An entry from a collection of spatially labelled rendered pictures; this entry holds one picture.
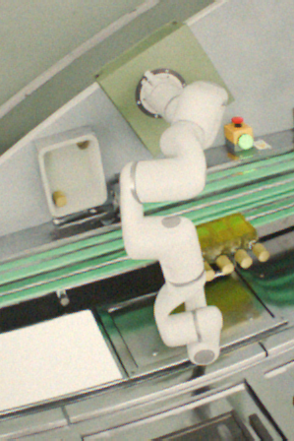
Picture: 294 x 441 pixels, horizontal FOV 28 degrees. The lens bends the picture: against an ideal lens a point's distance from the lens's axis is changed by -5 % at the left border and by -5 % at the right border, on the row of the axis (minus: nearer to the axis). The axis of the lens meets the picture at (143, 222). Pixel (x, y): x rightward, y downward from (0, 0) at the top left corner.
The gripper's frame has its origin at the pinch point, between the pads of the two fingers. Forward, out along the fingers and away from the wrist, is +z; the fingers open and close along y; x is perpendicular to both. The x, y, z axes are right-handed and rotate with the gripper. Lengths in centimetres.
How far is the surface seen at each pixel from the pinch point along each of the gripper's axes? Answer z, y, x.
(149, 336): -4.6, -12.4, 12.7
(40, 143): 30, 34, 35
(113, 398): -26.8, -12.4, 23.7
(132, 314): 5.8, -12.4, 16.9
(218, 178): 30.0, 13.2, -13.9
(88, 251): 15.8, 4.5, 26.3
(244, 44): 52, 48, -30
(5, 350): -5, -12, 54
